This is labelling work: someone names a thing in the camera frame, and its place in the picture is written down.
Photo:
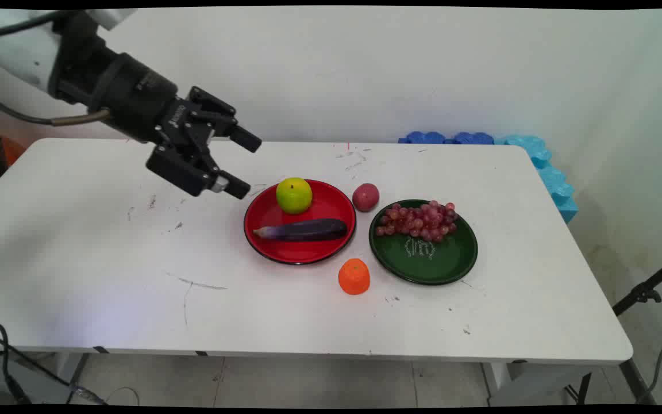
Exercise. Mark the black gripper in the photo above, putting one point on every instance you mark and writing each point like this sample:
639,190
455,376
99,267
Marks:
135,98

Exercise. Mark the purple eggplant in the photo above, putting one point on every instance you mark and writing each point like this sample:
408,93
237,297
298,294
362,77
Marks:
311,230

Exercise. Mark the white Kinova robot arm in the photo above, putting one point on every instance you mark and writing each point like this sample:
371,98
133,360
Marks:
15,57

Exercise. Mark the green apple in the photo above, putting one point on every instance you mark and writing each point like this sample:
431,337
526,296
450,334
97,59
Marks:
293,195

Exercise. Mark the red round plate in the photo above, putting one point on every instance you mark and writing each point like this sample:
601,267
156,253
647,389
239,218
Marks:
302,250

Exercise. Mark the red potato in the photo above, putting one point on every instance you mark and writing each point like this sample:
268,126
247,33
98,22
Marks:
365,197

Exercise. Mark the orange object behind table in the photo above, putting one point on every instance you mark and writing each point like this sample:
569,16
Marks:
14,150

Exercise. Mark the orange fruit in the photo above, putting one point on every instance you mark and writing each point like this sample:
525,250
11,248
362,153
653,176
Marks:
354,278

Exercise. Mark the dark blue foam piece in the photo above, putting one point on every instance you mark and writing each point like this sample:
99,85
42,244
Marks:
473,138
426,137

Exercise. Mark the red grape bunch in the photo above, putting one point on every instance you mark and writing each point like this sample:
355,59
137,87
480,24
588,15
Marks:
420,221

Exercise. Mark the dark green round plate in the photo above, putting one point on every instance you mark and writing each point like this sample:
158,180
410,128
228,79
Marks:
428,264

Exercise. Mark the black metal table leg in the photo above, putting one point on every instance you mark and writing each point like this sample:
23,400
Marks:
635,379
78,376

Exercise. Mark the light blue foam mat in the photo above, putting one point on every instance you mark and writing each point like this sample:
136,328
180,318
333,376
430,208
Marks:
555,187

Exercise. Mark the black tripod stand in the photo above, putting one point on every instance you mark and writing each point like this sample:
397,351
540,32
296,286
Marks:
644,294

